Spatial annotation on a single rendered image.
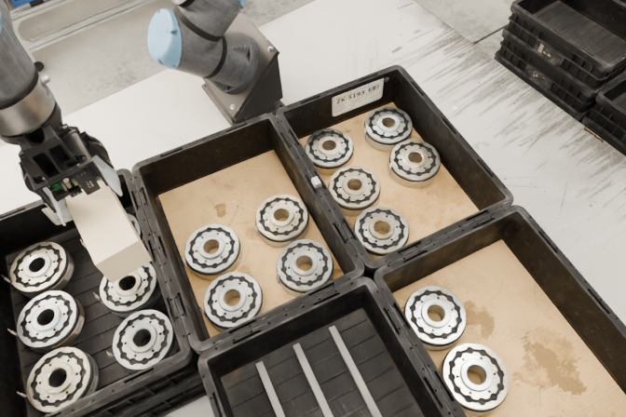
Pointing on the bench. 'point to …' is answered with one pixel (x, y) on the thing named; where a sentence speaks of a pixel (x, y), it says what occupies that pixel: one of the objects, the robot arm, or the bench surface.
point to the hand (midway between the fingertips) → (89, 196)
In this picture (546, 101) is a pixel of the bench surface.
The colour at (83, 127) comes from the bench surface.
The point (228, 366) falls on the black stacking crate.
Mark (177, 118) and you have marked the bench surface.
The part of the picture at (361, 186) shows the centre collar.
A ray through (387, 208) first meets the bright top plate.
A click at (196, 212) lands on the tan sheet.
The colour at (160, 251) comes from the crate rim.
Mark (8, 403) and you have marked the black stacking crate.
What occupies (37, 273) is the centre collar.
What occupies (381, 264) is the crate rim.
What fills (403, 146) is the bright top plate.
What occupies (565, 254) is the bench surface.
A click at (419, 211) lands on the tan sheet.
